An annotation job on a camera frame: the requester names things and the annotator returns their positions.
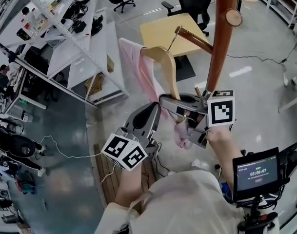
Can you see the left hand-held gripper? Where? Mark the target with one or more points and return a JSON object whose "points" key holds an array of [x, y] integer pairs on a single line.
{"points": [[125, 152]]}

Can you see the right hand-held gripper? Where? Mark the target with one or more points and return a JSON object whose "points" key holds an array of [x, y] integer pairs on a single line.
{"points": [[221, 108]]}

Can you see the pink garment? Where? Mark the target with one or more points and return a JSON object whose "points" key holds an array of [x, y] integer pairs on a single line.
{"points": [[143, 74]]}

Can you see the wooden clothes hanger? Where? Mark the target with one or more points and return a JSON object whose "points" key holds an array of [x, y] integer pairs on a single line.
{"points": [[169, 67]]}

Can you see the person's right forearm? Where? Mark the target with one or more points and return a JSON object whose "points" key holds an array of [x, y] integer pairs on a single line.
{"points": [[223, 155]]}

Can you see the person's left forearm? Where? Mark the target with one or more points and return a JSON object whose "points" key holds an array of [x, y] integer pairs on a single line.
{"points": [[127, 186]]}

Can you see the person's white shoe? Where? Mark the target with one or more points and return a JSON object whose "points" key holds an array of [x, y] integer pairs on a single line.
{"points": [[171, 173], [199, 164]]}

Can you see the wooden slat platform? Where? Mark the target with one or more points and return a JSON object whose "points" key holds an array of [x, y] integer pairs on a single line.
{"points": [[109, 179]]}

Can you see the person's white shirt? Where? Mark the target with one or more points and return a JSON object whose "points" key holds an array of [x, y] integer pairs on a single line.
{"points": [[182, 203]]}

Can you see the small black monitor screen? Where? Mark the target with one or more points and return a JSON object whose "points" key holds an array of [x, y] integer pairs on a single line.
{"points": [[256, 174]]}

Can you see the black table base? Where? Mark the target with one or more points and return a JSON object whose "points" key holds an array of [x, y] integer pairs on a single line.
{"points": [[186, 69]]}

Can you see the flat cardboard boxes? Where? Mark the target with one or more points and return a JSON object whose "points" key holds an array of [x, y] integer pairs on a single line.
{"points": [[94, 84]]}

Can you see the brown wooden coat rack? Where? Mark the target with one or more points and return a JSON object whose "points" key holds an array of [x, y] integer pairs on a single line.
{"points": [[221, 45]]}

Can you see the white metal shelving rack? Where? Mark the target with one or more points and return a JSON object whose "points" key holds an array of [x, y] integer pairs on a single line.
{"points": [[99, 50]]}

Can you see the light wooden square table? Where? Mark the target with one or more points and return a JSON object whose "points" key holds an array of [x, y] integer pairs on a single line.
{"points": [[160, 33]]}

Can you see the white desk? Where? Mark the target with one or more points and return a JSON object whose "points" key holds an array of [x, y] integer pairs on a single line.
{"points": [[28, 99]]}

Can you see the red and teal trolley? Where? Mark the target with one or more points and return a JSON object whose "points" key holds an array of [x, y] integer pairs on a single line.
{"points": [[26, 188]]}

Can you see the black box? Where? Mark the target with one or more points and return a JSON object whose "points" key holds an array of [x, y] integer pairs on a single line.
{"points": [[79, 27]]}

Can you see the black bag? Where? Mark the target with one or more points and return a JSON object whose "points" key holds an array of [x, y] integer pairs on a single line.
{"points": [[75, 8]]}

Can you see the white storage shelving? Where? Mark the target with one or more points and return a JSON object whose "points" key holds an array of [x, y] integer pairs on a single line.
{"points": [[282, 1]]}

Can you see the white table frame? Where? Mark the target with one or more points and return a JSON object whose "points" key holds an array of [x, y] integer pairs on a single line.
{"points": [[291, 103]]}

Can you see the black monitor mount rig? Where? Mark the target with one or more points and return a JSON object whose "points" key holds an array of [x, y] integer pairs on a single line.
{"points": [[256, 218]]}

